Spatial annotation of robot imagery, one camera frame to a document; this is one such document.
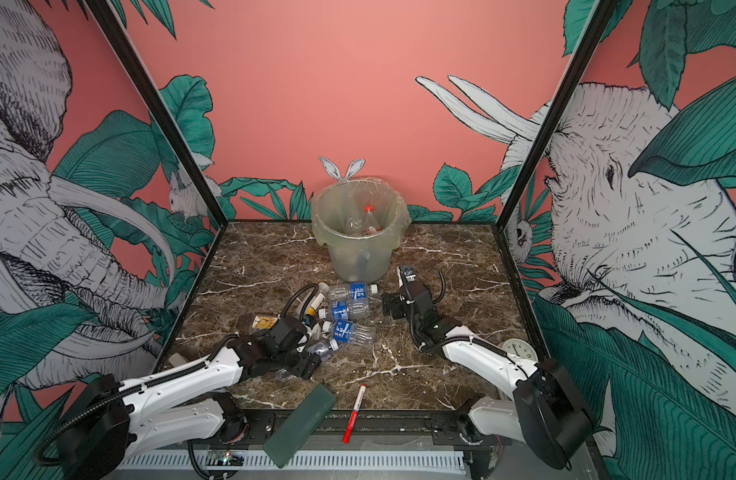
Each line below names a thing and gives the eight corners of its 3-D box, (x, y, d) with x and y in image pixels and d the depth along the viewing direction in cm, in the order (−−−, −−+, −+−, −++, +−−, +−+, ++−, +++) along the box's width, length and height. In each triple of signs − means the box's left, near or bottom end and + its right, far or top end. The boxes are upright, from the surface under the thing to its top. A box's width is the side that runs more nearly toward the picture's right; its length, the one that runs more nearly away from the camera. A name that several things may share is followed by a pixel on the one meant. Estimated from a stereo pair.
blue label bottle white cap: (322, 343, 91) (320, 335, 86) (327, 326, 94) (324, 317, 90) (373, 349, 90) (373, 341, 85) (375, 331, 93) (375, 323, 88)
